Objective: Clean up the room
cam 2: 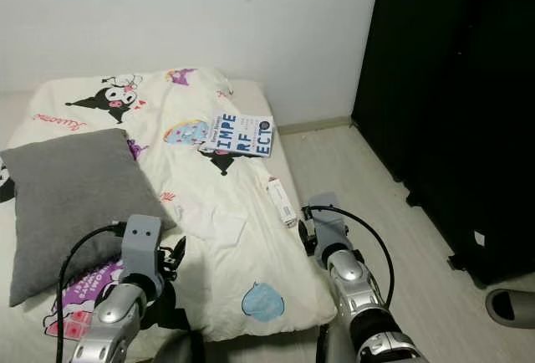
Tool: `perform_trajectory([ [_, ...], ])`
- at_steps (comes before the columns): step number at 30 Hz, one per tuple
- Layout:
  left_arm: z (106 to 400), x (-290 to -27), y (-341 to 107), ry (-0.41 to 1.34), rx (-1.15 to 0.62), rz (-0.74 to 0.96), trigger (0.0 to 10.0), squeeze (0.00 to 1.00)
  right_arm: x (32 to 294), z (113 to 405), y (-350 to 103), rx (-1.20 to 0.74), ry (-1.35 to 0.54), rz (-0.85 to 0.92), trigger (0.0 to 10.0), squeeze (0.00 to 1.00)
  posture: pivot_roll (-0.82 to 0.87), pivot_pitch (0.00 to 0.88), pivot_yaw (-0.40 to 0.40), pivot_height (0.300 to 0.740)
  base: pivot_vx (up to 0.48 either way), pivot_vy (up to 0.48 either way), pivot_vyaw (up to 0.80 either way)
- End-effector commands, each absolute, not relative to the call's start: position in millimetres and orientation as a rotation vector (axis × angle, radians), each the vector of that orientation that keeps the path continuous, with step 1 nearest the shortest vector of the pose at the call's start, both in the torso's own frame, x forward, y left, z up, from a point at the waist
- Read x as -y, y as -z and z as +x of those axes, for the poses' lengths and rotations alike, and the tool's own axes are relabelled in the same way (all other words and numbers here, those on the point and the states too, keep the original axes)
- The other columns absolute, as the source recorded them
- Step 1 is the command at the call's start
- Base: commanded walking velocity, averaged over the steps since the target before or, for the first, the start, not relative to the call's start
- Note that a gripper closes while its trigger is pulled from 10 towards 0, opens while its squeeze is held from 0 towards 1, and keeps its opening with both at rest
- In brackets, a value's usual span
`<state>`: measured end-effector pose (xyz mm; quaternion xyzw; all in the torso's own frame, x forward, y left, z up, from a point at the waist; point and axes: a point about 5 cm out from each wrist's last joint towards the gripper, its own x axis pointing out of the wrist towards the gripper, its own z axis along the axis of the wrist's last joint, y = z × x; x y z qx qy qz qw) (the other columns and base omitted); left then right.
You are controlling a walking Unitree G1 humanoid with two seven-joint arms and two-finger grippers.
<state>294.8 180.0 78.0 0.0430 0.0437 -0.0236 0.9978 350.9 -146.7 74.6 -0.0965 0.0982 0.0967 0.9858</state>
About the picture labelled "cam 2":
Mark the white tissue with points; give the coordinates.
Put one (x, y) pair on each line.
(221, 227)

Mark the cream cartoon print quilt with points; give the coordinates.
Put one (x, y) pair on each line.
(217, 187)

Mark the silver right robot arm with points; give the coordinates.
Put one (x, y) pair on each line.
(351, 275)

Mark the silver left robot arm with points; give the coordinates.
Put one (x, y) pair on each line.
(117, 329)

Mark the long white tube box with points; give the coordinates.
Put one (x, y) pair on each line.
(282, 202)

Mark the dark left robot leg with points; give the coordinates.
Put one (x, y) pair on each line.
(175, 353)

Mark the dark robot leg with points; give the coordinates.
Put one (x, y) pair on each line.
(175, 353)
(330, 350)

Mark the dark right robot leg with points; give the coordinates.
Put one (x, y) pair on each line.
(330, 350)

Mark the white book with blue letters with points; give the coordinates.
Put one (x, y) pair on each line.
(238, 135)

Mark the small white case label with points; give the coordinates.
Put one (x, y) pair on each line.
(479, 238)

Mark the grey slipper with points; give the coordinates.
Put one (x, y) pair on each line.
(510, 309)

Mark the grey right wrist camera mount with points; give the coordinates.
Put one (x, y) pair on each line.
(330, 225)

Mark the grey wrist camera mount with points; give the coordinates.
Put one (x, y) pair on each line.
(330, 225)
(140, 250)

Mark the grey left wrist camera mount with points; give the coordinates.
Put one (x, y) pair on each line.
(140, 250)

